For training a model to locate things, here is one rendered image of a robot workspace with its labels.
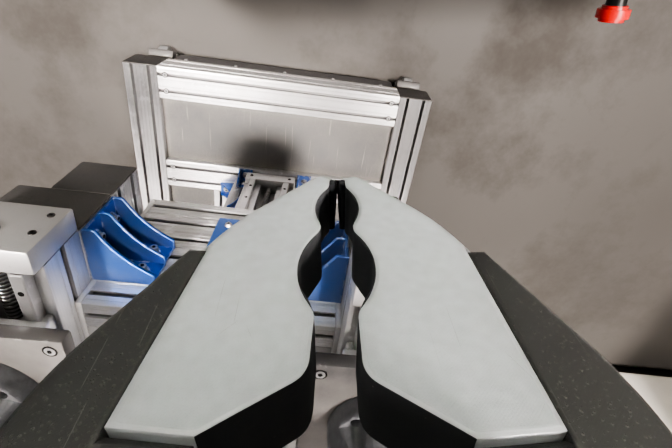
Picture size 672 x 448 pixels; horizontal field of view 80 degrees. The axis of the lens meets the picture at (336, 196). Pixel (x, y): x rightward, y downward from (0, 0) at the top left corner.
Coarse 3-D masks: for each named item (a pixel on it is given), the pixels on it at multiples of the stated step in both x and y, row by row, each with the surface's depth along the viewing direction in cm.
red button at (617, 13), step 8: (608, 0) 48; (616, 0) 47; (624, 0) 47; (600, 8) 49; (608, 8) 48; (616, 8) 47; (624, 8) 47; (600, 16) 48; (608, 16) 48; (616, 16) 47; (624, 16) 47
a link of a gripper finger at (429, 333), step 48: (384, 192) 11; (384, 240) 9; (432, 240) 9; (384, 288) 8; (432, 288) 8; (480, 288) 8; (384, 336) 7; (432, 336) 7; (480, 336) 7; (384, 384) 6; (432, 384) 6; (480, 384) 6; (528, 384) 6; (384, 432) 7; (432, 432) 6; (480, 432) 5; (528, 432) 5
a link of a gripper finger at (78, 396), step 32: (192, 256) 8; (160, 288) 8; (128, 320) 7; (160, 320) 7; (96, 352) 6; (128, 352) 6; (64, 384) 6; (96, 384) 6; (128, 384) 6; (32, 416) 6; (64, 416) 6; (96, 416) 6
